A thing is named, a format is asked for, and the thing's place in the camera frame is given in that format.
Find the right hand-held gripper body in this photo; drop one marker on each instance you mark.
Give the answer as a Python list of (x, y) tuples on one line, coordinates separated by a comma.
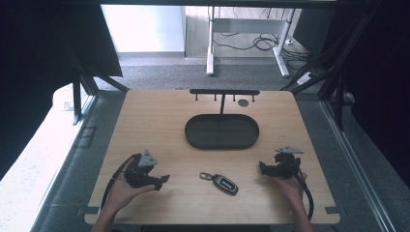
[(285, 166)]

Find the white power strip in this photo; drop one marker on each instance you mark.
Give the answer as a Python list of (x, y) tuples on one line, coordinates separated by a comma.
[(305, 78)]

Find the black key rack with tray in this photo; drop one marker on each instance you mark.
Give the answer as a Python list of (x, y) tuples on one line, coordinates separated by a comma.
[(221, 132)]

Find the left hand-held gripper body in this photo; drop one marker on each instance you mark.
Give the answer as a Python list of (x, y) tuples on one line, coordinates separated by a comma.
[(141, 175)]

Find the black metal stand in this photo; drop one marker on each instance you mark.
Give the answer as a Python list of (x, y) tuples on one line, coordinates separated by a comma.
[(338, 77), (77, 96)]

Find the dark curtain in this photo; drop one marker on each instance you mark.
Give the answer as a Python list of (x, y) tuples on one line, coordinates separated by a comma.
[(38, 64), (380, 80)]

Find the white desk frame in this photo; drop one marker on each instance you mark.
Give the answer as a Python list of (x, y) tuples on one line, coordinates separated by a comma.
[(249, 25)]

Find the dark floor socket box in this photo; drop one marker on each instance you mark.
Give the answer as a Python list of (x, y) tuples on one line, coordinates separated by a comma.
[(87, 137)]

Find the person's right hand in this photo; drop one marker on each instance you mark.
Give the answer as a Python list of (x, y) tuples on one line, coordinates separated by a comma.
[(293, 190)]

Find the grey round table grommet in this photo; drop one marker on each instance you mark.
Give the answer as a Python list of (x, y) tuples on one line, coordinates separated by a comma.
[(243, 103)]

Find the black car key fob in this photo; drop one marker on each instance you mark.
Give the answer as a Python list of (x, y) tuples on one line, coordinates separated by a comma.
[(225, 184)]

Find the person's left hand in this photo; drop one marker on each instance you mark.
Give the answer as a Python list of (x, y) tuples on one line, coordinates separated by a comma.
[(121, 193)]

